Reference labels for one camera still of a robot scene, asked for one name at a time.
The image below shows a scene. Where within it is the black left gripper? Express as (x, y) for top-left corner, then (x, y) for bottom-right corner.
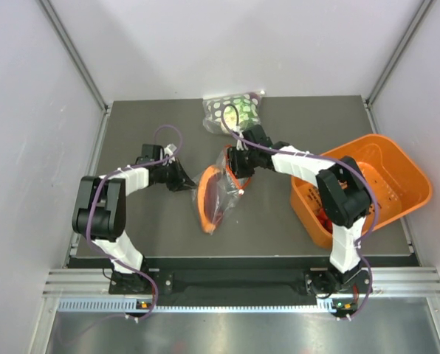
(156, 157), (197, 192)

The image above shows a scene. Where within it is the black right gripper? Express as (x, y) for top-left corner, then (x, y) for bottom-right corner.
(223, 146), (259, 181)

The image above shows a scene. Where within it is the fake orange-purple fruit slice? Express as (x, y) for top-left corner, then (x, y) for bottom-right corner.
(196, 165), (224, 234)

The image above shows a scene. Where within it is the clear orange-zip bag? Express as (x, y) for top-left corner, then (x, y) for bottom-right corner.
(192, 145), (251, 235)

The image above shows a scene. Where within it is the fake red berry bunch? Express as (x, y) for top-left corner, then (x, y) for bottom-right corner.
(314, 208), (333, 235)

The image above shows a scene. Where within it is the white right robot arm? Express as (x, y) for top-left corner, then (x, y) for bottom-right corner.
(227, 125), (374, 292)

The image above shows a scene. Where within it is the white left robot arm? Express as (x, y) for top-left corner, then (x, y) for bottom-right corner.
(72, 144), (196, 294)

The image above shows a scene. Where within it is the clear bag with dotted item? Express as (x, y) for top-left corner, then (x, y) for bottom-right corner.
(202, 90), (265, 134)

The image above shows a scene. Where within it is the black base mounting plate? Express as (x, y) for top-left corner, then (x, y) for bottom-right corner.
(109, 256), (376, 307)

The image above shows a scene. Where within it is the orange plastic basket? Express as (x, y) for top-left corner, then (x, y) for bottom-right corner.
(290, 134), (433, 249)

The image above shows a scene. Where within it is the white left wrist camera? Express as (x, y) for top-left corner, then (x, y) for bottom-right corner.
(163, 143), (177, 162)

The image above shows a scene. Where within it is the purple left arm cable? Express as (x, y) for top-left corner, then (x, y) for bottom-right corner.
(85, 125), (184, 322)

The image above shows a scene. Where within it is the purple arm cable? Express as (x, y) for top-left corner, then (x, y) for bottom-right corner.
(85, 125), (184, 322)
(220, 104), (382, 322)

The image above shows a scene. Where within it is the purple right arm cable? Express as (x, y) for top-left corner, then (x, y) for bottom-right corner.
(220, 104), (382, 322)

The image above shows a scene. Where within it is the grey slotted cable duct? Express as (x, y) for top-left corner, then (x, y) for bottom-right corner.
(57, 295), (353, 314)

